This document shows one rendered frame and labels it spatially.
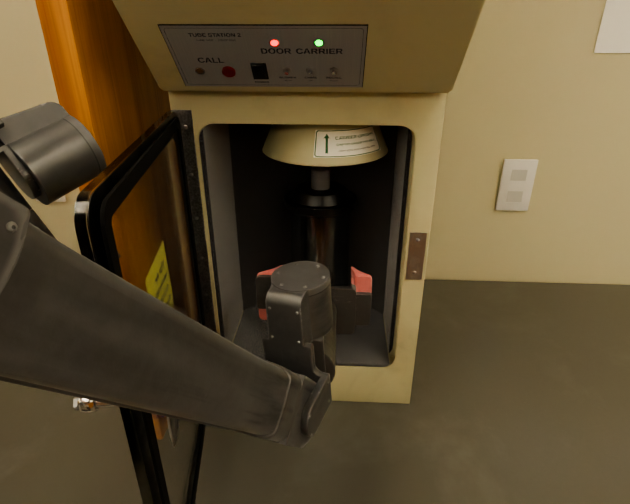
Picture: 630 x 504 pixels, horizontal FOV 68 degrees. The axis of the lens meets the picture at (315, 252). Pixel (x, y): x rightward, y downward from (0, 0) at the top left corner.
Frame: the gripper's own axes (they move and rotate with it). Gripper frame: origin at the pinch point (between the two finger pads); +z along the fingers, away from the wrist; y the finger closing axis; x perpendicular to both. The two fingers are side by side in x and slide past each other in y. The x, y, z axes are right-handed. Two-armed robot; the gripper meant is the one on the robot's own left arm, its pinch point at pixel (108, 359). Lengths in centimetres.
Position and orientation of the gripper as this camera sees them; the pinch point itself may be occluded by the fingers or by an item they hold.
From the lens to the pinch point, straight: 48.8
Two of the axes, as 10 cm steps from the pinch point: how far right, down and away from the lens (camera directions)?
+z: 4.4, 8.1, 3.8
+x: 0.2, 4.1, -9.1
